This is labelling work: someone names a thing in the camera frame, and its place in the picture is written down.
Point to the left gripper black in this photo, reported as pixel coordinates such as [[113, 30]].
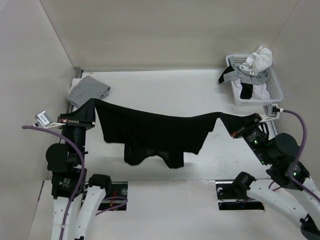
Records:
[[70, 119]]

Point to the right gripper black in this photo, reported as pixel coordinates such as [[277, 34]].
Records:
[[239, 133]]

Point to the black tank top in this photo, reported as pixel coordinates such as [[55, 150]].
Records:
[[147, 134]]

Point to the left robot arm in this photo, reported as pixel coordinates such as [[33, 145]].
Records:
[[75, 199]]

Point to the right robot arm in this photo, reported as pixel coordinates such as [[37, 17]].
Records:
[[282, 154]]

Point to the folded grey tank top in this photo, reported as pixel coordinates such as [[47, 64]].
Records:
[[86, 89]]

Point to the grey tank top in basket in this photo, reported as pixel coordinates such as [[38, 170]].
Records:
[[244, 76]]

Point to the white folded garment under grey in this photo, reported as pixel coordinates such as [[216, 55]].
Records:
[[74, 82]]

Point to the white plastic laundry basket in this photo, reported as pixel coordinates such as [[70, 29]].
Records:
[[272, 86]]

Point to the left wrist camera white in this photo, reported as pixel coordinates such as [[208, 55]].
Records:
[[44, 121]]

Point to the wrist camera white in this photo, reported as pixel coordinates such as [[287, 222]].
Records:
[[272, 112], [44, 121]]

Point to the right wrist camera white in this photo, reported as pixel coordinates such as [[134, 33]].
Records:
[[272, 112]]

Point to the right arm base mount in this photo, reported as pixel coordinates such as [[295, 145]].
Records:
[[228, 200]]

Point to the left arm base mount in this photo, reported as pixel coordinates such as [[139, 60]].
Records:
[[116, 196]]

